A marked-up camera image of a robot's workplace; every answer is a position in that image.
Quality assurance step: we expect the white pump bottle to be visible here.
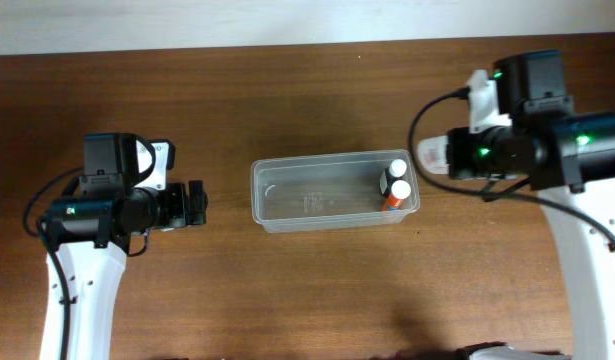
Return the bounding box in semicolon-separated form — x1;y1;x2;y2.
416;135;449;175

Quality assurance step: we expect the orange glue stick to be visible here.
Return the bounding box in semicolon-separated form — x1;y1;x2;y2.
382;180;411;211

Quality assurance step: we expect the dark bottle white cap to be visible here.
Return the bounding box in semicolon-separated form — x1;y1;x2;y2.
379;159;407;197

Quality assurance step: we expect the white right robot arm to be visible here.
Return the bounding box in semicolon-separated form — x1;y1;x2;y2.
446;112;615;359

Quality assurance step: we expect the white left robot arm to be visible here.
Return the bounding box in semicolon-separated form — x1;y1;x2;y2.
36;178;208;359

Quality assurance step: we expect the clear plastic container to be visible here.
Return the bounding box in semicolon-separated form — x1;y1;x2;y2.
251;149;421;233

